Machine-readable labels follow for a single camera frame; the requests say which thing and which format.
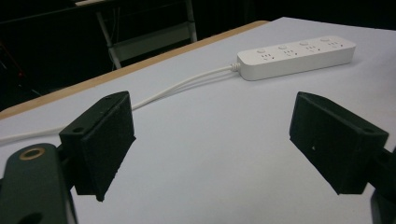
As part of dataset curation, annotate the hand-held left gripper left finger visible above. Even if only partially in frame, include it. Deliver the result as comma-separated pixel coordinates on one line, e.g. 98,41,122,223
58,91,137,203

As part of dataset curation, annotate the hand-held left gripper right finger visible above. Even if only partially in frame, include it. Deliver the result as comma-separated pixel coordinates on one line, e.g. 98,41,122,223
289,91,389,196

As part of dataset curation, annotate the white power strip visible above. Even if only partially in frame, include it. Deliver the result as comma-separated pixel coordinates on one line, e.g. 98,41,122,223
236,35,357,82

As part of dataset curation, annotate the grey metal stand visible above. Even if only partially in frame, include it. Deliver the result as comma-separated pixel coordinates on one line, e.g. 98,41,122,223
94,0,198,70

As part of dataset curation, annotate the white power strip cable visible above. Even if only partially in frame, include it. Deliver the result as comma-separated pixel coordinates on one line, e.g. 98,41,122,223
0,63,241,147

